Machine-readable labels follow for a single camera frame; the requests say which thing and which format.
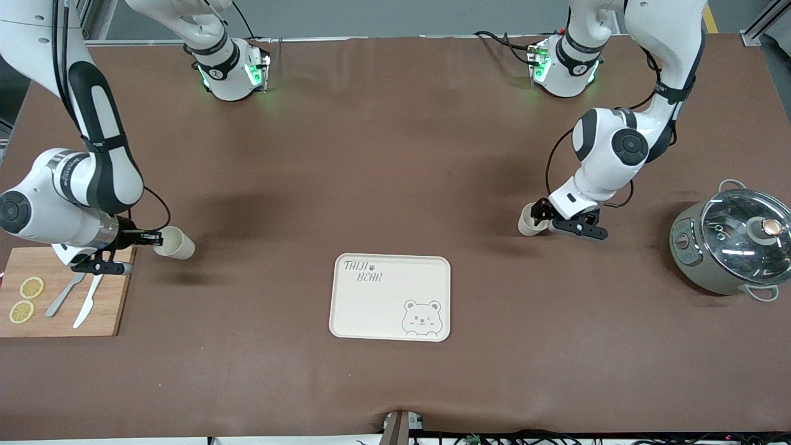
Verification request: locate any grey-green cooking pot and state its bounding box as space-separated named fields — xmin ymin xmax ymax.
xmin=669 ymin=179 xmax=780 ymax=302

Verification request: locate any grey plastic knife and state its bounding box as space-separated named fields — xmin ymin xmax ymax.
xmin=45 ymin=272 xmax=87 ymax=318

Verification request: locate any glass pot lid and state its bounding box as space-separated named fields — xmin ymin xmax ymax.
xmin=700 ymin=189 xmax=791 ymax=286

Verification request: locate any white plastic cup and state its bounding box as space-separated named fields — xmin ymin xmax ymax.
xmin=153 ymin=226 xmax=196 ymax=260
xmin=517 ymin=201 xmax=551 ymax=237

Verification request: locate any black base power cable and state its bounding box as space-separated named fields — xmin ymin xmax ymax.
xmin=473 ymin=30 xmax=535 ymax=66
xmin=229 ymin=0 xmax=257 ymax=41

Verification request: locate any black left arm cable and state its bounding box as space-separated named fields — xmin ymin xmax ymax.
xmin=544 ymin=31 xmax=708 ymax=211

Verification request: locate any aluminium frame profile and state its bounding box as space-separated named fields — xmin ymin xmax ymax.
xmin=77 ymin=0 xmax=118 ymax=43
xmin=740 ymin=0 xmax=791 ymax=47

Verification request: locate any bamboo cutting board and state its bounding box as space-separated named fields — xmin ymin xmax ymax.
xmin=0 ymin=247 xmax=136 ymax=338

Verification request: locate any white plastic knife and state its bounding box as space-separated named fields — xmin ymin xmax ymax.
xmin=73 ymin=274 xmax=106 ymax=329

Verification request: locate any cream tray with bear print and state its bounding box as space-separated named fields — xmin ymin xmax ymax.
xmin=329 ymin=253 xmax=451 ymax=342

